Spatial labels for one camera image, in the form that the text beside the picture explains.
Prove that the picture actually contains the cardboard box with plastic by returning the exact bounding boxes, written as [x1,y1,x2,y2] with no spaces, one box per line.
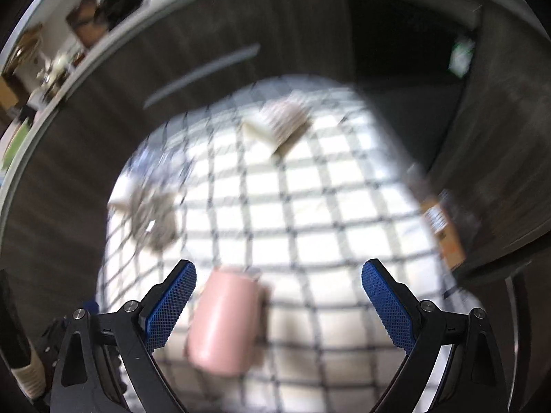
[421,195,466,271]

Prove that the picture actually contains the black wok on counter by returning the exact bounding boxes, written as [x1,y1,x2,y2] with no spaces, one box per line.
[93,0,145,31]

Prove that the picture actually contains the green white energy label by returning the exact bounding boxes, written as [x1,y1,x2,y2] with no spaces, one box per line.
[448,38,475,78]

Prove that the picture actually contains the pink cup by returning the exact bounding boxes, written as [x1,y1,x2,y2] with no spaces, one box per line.
[185,267,264,378]

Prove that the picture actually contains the red dotted paper cup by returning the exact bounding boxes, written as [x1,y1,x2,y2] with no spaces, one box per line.
[242,92,311,155]

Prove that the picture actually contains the white paper cup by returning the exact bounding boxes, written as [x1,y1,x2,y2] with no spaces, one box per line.
[107,190,132,213]

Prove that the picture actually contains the silver drawer handle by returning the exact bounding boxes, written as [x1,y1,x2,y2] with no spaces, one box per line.
[143,43,261,109]

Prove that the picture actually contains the black white checked tablecloth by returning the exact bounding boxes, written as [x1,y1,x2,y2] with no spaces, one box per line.
[96,77,474,412]

